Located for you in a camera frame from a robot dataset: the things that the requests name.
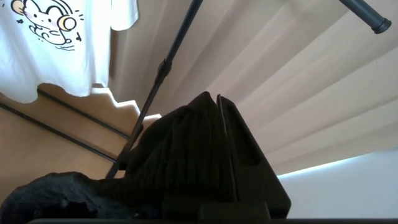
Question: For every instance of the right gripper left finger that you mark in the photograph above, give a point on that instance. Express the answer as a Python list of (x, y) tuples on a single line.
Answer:
[(180, 208)]

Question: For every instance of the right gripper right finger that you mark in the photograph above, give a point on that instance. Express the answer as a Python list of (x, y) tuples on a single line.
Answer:
[(252, 174)]

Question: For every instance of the black shorts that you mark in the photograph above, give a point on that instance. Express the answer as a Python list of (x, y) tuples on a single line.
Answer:
[(180, 155)]

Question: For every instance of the white printed t-shirt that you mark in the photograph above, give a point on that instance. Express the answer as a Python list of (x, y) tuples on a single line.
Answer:
[(46, 71)]

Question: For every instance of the black clothes rack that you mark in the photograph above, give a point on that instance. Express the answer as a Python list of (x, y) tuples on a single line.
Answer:
[(163, 70)]

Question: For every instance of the beige curtain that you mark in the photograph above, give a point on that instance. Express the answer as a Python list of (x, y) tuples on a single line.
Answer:
[(295, 87)]

